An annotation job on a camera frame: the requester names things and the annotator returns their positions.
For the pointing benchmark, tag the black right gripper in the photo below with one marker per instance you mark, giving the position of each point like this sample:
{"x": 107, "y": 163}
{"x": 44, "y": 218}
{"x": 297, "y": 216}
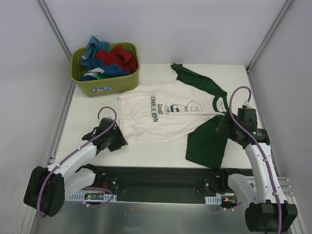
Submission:
{"x": 229, "y": 124}

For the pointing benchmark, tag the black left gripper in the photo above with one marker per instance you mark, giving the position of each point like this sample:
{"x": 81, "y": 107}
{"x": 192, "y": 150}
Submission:
{"x": 117, "y": 140}

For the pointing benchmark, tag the white green-sleeved Charlie Brown shirt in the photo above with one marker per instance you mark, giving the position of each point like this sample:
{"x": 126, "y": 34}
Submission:
{"x": 191, "y": 106}

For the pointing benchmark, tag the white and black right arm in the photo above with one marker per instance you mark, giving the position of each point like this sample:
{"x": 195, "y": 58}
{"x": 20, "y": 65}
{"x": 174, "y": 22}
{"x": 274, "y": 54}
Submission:
{"x": 266, "y": 206}

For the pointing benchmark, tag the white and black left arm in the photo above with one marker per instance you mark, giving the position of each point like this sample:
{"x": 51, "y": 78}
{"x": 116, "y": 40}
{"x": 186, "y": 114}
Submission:
{"x": 50, "y": 186}

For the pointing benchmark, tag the olive green plastic bin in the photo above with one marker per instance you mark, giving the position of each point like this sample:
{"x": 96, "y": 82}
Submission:
{"x": 105, "y": 86}

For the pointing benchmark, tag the bright green cloth in bin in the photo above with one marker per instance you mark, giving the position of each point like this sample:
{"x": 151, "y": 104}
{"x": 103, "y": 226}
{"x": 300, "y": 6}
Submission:
{"x": 101, "y": 76}

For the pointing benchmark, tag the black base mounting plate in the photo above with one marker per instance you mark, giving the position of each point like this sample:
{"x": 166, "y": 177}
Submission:
{"x": 164, "y": 185}

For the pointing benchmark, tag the blue t-shirt in bin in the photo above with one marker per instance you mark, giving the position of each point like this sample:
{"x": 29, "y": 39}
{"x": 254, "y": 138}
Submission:
{"x": 95, "y": 66}

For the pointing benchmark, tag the red t-shirt in bin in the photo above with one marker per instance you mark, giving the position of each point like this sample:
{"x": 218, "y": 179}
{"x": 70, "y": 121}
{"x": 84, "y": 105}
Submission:
{"x": 120, "y": 57}

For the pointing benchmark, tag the right aluminium frame post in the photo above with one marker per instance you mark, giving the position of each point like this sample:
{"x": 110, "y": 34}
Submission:
{"x": 276, "y": 22}

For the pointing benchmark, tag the aluminium frame post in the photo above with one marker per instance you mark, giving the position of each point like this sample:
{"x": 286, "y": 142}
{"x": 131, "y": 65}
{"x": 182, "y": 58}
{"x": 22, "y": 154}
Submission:
{"x": 276, "y": 22}
{"x": 54, "y": 27}

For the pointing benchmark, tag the white left cable duct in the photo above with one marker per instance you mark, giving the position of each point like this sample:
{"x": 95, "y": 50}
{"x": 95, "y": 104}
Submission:
{"x": 91, "y": 197}

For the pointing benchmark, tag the white cable duct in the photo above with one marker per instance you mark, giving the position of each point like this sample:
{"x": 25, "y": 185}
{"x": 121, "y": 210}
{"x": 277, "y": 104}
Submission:
{"x": 91, "y": 197}
{"x": 220, "y": 200}

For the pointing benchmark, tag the white right cable duct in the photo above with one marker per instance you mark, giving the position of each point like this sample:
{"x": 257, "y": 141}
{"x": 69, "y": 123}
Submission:
{"x": 220, "y": 200}

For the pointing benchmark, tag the aluminium front rail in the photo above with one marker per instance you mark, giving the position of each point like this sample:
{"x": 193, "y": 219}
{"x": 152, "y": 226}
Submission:
{"x": 285, "y": 185}

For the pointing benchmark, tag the left aluminium frame post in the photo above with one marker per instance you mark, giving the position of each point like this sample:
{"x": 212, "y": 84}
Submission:
{"x": 54, "y": 27}

